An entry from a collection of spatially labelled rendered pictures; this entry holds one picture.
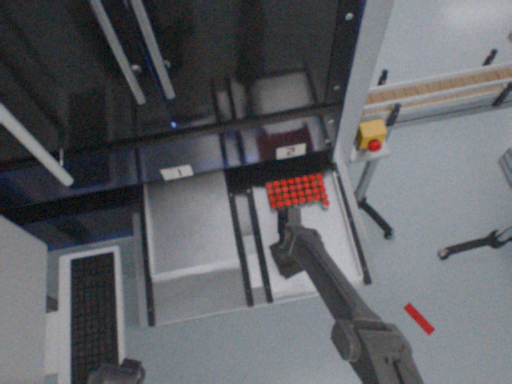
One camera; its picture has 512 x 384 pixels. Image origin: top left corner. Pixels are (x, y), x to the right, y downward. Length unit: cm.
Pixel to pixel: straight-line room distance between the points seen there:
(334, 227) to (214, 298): 42
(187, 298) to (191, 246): 16
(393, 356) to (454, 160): 199
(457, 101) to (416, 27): 157
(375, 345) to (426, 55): 244
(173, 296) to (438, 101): 104
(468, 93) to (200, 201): 94
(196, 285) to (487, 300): 150
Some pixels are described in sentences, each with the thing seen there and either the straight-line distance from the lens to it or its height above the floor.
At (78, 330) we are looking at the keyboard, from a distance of 149.
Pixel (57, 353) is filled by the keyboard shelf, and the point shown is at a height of 80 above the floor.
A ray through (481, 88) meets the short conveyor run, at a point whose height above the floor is 96.
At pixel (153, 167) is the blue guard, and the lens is 131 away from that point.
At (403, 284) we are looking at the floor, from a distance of 231.
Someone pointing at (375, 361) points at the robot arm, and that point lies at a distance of 72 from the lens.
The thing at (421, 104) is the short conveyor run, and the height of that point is 93.
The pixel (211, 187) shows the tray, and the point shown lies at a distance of 145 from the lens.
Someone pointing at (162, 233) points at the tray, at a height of 88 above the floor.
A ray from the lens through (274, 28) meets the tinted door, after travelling 96.
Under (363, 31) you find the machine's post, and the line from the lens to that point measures 102.
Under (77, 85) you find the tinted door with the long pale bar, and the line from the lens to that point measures 104.
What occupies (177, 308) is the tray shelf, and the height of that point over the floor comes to 88.
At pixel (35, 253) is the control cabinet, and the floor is 89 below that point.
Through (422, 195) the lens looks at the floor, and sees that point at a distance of 250.
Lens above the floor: 218
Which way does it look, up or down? 66 degrees down
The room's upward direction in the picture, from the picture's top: 8 degrees counter-clockwise
